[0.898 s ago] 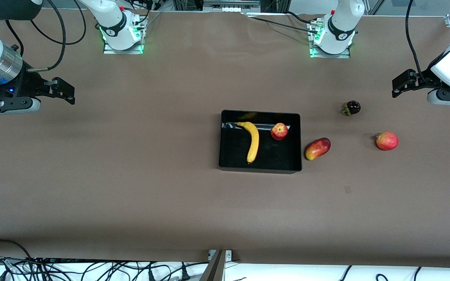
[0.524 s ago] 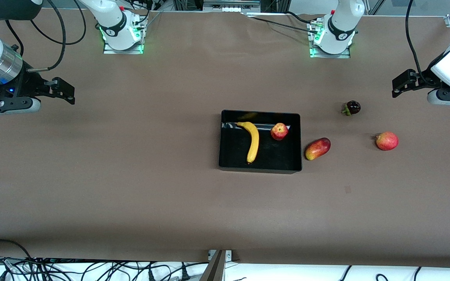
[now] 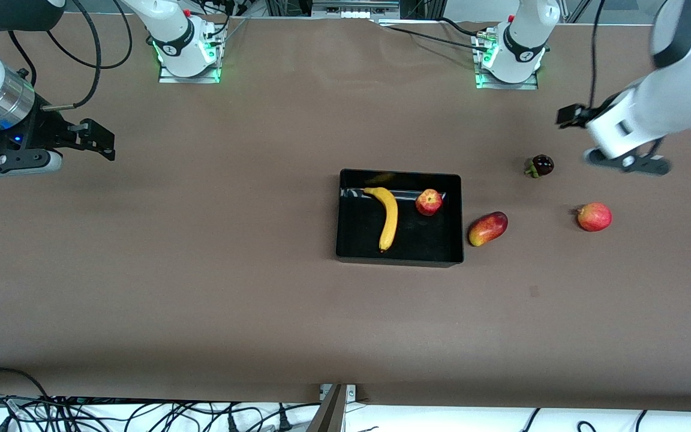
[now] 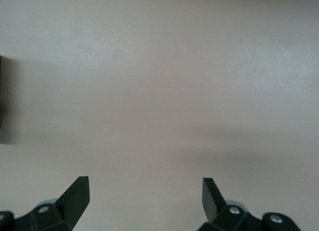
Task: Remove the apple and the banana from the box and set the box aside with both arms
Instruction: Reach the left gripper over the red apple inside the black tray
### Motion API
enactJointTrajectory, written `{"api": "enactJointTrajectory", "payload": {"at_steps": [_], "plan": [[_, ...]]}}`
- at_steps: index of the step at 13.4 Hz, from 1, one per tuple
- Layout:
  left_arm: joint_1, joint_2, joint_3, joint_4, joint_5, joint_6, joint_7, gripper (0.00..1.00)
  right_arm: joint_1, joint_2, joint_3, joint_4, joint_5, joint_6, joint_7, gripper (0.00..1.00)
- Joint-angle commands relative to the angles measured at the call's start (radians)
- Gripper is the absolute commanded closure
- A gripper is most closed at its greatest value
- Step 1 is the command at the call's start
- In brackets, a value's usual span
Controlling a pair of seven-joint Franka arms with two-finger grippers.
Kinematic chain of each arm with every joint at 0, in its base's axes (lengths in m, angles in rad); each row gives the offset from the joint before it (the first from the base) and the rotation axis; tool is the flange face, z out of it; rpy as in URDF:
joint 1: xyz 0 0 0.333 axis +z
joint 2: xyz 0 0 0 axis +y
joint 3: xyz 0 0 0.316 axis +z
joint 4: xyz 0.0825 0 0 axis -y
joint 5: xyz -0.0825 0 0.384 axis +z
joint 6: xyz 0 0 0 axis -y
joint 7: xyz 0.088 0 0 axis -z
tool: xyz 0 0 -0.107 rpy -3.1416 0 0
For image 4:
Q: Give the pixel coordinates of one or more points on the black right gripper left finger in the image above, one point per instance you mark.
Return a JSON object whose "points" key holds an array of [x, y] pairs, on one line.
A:
{"points": [[69, 206]]}

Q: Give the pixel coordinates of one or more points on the black plastic box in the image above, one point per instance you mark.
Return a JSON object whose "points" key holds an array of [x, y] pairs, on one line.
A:
{"points": [[0, 91]]}

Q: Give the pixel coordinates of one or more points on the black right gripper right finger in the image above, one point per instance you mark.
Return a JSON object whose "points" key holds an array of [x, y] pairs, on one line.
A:
{"points": [[214, 206]]}

